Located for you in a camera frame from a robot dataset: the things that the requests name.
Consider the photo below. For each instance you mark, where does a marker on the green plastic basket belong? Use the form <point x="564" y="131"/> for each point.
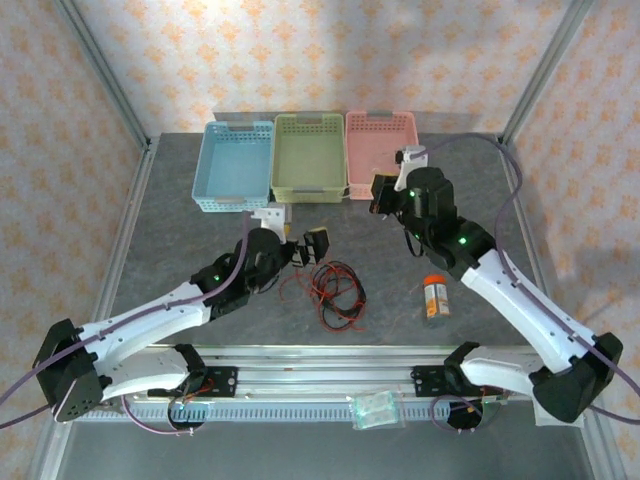
<point x="307" y="160"/>

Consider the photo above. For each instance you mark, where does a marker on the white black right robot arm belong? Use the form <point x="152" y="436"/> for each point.
<point x="525" y="310"/>

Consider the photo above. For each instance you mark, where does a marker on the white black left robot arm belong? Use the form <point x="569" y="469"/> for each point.
<point x="150" y="325"/>

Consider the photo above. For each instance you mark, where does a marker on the pink plastic basket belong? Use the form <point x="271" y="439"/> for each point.
<point x="370" y="145"/>

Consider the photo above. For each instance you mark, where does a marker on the blue plastic basket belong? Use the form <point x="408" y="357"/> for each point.
<point x="232" y="170"/>

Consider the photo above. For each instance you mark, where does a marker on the orange capped bottle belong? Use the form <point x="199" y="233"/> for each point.
<point x="436" y="297"/>

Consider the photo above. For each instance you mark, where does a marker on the clear plastic bag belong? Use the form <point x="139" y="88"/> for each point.
<point x="376" y="410"/>

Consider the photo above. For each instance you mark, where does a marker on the white cloth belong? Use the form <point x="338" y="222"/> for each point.
<point x="539" y="419"/>

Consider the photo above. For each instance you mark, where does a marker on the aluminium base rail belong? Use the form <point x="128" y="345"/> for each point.
<point x="325" y="370"/>

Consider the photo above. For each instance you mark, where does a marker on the aluminium table edge rail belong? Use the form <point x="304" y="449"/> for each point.
<point x="544" y="260"/>
<point x="120" y="240"/>

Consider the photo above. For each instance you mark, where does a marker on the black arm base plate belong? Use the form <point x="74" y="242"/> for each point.
<point x="225" y="380"/>
<point x="430" y="380"/>

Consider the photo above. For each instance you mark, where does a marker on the aluminium frame post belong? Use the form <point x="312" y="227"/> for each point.
<point x="104" y="70"/>
<point x="545" y="70"/>

